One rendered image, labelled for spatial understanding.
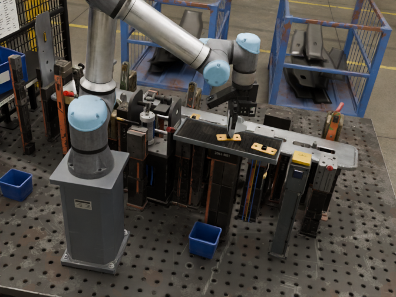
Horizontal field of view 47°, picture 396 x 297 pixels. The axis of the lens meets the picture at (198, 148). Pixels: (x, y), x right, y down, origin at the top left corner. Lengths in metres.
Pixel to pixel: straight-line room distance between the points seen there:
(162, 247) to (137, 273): 0.15
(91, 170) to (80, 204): 0.13
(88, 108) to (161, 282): 0.69
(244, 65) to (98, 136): 0.50
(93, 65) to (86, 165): 0.31
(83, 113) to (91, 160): 0.16
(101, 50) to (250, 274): 0.96
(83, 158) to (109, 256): 0.42
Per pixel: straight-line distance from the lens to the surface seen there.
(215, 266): 1.78
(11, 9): 2.48
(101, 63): 1.47
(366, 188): 2.34
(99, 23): 1.42
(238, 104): 1.52
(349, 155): 1.97
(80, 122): 1.41
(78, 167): 1.49
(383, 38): 3.83
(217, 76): 1.30
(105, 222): 1.60
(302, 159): 1.58
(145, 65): 4.52
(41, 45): 2.21
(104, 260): 1.72
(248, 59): 1.44
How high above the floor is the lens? 2.03
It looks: 34 degrees down
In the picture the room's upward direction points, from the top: 5 degrees clockwise
